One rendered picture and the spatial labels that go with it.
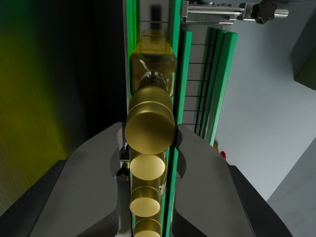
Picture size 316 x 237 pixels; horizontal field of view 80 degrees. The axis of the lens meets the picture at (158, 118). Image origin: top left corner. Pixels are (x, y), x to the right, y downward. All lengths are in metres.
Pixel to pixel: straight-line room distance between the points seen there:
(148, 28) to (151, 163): 0.30
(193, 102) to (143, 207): 0.30
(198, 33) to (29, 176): 0.37
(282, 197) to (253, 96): 1.88
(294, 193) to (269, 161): 1.64
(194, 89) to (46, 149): 0.32
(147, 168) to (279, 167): 0.75
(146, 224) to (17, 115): 0.19
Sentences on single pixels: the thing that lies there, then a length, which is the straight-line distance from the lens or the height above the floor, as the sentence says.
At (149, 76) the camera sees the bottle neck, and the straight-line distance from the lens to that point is 0.19.
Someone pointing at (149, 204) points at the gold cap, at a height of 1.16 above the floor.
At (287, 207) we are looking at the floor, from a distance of 2.62.
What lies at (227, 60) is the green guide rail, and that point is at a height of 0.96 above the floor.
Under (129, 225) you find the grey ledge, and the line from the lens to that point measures 0.80.
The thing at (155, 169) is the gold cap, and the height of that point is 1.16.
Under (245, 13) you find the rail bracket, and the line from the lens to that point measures 0.35.
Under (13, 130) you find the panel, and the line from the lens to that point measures 0.21.
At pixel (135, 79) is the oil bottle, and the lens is 0.22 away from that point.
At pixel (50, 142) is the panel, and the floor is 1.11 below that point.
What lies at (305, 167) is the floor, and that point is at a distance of 2.25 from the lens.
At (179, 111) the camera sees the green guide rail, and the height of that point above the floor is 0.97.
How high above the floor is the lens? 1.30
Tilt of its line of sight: 61 degrees down
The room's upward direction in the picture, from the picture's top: 179 degrees clockwise
